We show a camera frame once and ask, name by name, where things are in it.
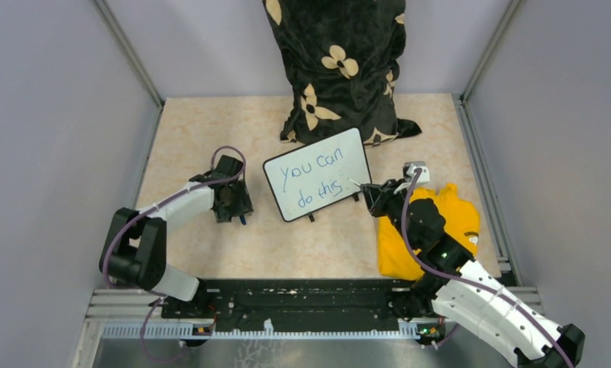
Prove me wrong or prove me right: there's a black floral plush blanket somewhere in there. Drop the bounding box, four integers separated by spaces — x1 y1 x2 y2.
262 1 422 146

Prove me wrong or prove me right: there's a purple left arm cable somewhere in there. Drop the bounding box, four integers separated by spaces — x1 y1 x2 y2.
101 146 248 364

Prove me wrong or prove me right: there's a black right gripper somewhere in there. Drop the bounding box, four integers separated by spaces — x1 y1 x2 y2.
362 177 420 250

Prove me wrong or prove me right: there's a yellow cloth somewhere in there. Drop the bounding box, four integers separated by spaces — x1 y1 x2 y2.
377 183 480 281

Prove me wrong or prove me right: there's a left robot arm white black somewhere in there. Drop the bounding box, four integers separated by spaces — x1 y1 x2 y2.
98 155 253 317

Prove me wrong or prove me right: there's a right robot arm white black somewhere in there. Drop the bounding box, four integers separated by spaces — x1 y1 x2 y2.
359 179 585 367

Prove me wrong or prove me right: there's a small black-framed whiteboard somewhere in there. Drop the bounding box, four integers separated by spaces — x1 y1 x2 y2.
262 128 372 222

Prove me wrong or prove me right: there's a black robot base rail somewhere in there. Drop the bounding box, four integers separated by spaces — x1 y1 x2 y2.
89 276 461 347

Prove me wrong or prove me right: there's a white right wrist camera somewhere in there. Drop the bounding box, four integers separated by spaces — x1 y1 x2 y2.
394 161 431 193

